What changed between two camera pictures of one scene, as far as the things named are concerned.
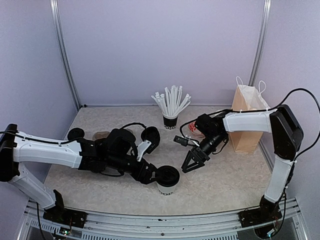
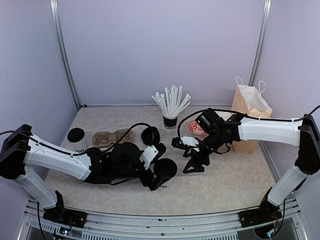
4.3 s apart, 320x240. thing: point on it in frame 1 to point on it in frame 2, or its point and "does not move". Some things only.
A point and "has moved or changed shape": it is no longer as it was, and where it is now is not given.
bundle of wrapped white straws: x=169 y=103 does not move
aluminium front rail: x=217 y=226 does not move
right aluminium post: x=261 y=42 does not move
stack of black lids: x=152 y=134 does not move
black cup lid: x=168 y=175 has moved or changed shape
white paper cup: x=166 y=190 to x=167 y=184
